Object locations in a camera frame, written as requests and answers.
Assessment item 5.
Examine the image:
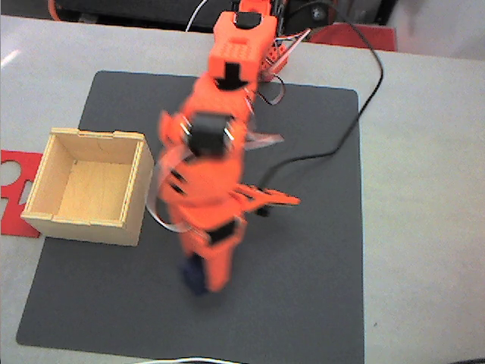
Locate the red stencil sheet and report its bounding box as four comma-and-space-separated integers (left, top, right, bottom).
0, 149, 43, 239

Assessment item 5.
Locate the blue cube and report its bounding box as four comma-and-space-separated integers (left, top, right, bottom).
180, 256, 208, 297

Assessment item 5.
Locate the wooden box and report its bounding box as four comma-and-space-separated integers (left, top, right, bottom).
20, 127, 155, 247

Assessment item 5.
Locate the red flat object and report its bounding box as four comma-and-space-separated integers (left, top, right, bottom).
310, 22, 397, 52

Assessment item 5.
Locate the dark grey mat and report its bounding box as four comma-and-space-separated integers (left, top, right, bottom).
15, 70, 365, 364

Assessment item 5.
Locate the black camera cable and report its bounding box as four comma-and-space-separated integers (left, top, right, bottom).
260, 2, 383, 190

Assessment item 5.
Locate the orange gripper camera mount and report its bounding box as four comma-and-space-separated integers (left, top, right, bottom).
230, 184, 302, 219

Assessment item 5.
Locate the white servo cable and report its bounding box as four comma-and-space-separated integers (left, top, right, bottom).
145, 124, 285, 233

